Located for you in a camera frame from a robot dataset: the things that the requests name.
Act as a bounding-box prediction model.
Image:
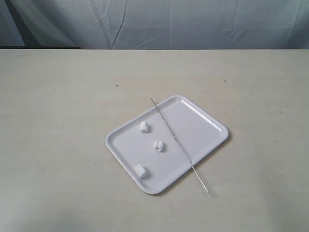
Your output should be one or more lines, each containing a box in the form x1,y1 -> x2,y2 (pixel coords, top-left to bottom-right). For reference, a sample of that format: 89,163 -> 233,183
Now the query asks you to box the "thin metal skewer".
150,98 -> 210,194

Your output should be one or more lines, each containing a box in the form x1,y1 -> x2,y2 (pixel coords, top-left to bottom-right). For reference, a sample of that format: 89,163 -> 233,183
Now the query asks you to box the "grey-blue backdrop cloth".
0,0 -> 309,49

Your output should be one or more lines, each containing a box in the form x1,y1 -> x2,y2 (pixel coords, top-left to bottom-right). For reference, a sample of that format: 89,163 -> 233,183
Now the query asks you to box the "white marshmallow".
134,164 -> 147,179
153,140 -> 165,153
140,121 -> 150,133

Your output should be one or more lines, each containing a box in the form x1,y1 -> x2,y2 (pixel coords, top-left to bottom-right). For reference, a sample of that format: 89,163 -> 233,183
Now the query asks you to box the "black bar behind table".
0,46 -> 81,50

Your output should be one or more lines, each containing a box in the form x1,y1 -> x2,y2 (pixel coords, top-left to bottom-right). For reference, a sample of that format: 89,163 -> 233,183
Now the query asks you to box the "white rectangular plastic tray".
105,95 -> 229,195

